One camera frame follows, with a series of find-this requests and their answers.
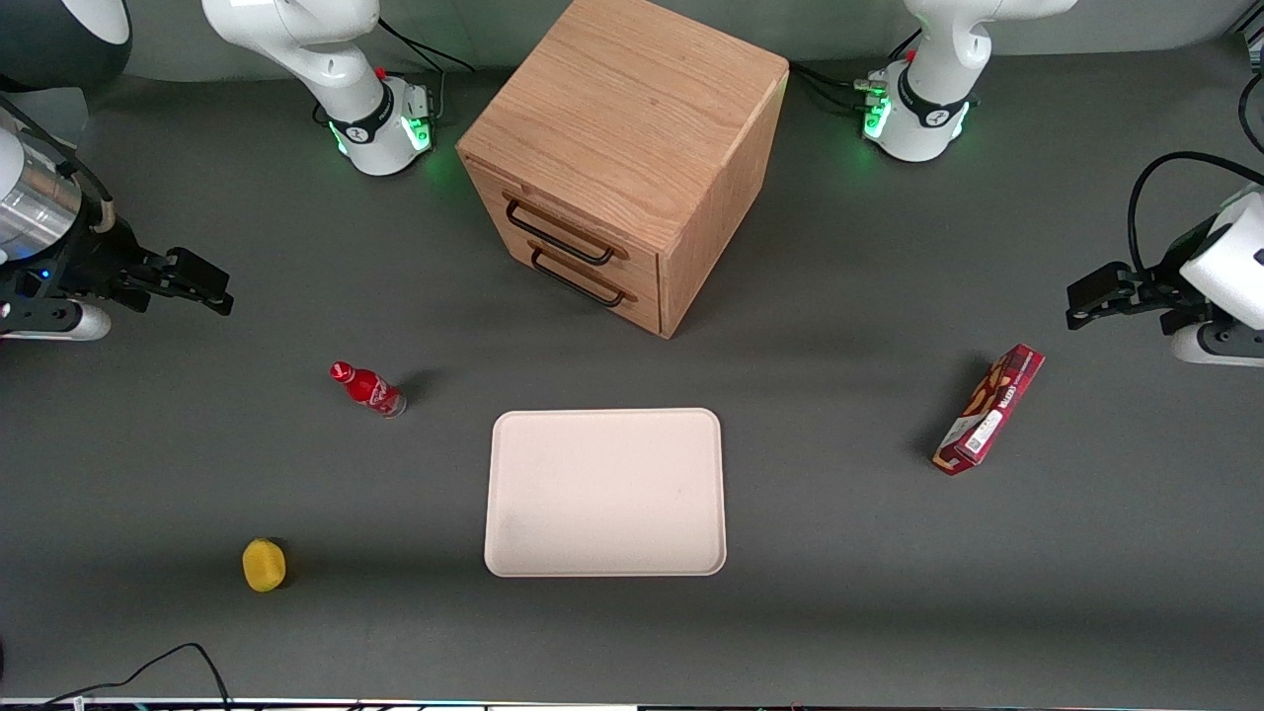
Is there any black left arm base cable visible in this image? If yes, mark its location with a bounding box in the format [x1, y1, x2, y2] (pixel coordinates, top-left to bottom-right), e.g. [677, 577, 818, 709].
[788, 61, 880, 112]

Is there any black metal drawer handle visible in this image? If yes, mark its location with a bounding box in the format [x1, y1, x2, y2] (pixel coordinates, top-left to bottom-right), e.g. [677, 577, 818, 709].
[529, 244, 638, 308]
[505, 197, 629, 267]

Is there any red soda bottle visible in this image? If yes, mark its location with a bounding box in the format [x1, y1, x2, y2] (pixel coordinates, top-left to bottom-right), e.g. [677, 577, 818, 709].
[330, 360, 408, 420]

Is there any black arm base cable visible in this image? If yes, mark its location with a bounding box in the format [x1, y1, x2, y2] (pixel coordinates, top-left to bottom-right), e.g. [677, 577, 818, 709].
[788, 61, 880, 112]
[378, 15, 477, 75]

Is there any wooden drawer cabinet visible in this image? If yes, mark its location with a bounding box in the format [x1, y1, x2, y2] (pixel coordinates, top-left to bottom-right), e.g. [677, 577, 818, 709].
[456, 0, 791, 340]

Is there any yellow lemon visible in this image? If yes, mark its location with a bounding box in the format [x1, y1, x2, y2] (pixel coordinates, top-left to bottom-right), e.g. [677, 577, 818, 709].
[242, 537, 289, 593]

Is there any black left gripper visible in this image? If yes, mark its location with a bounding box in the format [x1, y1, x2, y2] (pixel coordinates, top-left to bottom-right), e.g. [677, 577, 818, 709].
[1066, 219, 1225, 335]

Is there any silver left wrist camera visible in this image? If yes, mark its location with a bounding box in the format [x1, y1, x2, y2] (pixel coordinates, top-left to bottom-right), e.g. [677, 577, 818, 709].
[1172, 321, 1264, 368]

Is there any beige rectangular tray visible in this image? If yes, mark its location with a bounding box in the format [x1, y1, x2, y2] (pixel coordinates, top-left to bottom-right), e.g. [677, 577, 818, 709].
[484, 408, 728, 579]

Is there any black cable at table edge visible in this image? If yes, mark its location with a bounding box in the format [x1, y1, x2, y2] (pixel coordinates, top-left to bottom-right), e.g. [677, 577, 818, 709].
[39, 642, 233, 711]

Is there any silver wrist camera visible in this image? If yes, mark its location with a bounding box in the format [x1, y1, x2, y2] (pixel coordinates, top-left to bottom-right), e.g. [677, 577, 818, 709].
[1172, 321, 1264, 368]
[0, 301, 112, 343]

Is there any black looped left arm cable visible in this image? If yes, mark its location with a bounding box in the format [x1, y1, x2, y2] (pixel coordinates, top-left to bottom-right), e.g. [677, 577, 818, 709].
[1129, 151, 1264, 277]

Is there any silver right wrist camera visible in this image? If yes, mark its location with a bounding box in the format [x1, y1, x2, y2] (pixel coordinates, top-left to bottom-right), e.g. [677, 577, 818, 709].
[0, 301, 112, 343]

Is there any black right arm base cable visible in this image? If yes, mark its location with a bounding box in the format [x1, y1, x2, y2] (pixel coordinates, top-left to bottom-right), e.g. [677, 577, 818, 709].
[378, 15, 477, 75]

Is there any black hanging cable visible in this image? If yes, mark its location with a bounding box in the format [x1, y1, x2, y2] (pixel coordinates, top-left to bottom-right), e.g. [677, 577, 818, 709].
[1237, 71, 1264, 154]

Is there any wooden drawer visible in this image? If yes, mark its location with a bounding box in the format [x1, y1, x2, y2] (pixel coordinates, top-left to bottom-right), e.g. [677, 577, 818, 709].
[464, 158, 661, 297]
[494, 222, 661, 337]

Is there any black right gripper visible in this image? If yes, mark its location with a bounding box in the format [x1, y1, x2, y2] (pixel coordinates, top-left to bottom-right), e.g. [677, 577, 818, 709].
[0, 222, 235, 316]

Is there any red snack box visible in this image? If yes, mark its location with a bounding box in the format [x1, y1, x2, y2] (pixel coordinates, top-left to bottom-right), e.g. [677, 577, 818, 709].
[932, 343, 1047, 477]

